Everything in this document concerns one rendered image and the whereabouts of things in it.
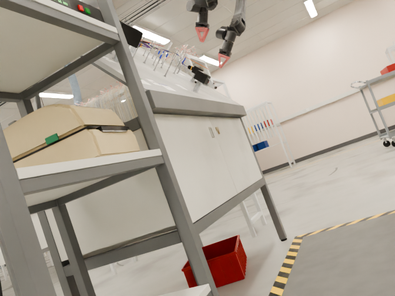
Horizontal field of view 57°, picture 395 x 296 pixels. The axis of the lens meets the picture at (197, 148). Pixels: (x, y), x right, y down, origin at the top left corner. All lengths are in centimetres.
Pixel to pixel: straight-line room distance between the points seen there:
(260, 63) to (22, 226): 989
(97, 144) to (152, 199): 38
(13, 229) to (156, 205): 65
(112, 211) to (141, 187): 15
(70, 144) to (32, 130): 13
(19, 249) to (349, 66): 967
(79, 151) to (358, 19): 959
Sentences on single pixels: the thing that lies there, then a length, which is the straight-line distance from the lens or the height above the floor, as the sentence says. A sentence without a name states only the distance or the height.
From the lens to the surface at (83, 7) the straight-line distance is 116.
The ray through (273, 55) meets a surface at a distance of 1031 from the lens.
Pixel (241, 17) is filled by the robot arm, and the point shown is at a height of 128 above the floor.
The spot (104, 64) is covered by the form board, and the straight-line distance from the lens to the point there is 131.
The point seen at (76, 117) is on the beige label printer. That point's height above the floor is 78.
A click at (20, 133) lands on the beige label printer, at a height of 81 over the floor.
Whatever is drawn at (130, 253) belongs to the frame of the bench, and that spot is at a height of 37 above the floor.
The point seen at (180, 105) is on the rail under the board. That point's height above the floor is 82.
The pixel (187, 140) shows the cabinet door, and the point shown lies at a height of 69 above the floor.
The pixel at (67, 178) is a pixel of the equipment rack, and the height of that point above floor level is 63.
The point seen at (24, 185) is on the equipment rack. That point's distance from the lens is 69.
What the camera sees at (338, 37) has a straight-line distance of 1015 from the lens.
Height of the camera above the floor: 54
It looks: 5 degrees up
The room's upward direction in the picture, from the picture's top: 20 degrees counter-clockwise
